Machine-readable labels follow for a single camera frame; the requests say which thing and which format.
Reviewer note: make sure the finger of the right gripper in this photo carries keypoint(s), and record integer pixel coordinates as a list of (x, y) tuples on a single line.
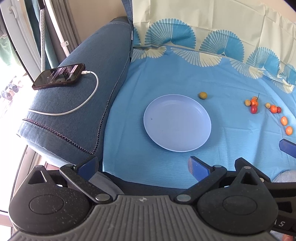
[(288, 147)]

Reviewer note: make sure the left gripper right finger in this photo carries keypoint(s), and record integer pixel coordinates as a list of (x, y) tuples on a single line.
[(208, 178)]

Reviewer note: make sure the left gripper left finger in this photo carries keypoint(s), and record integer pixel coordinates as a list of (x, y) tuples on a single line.
[(78, 176)]

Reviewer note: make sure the orange mandarin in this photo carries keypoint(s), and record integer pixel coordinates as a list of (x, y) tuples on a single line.
[(273, 109), (289, 130), (284, 121)]

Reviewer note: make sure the yellow small fruit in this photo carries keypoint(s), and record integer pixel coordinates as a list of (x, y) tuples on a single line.
[(268, 105), (248, 103)]

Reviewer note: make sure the orange kumquat with stem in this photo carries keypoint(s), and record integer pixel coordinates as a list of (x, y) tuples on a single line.
[(254, 100)]

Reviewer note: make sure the yellow-green small fruit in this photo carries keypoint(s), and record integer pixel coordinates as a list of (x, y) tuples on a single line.
[(203, 95)]

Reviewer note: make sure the blue sofa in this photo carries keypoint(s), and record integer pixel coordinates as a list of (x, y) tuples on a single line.
[(66, 124)]

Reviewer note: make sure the light blue plastic plate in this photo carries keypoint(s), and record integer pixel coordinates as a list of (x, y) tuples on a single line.
[(177, 123)]

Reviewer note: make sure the blue patterned cloth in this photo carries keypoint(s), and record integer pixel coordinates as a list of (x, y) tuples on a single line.
[(232, 50)]

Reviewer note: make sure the black smartphone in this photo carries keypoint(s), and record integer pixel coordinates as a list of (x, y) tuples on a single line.
[(58, 77)]

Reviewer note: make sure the grey curtain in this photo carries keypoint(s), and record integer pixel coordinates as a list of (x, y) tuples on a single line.
[(61, 36)]

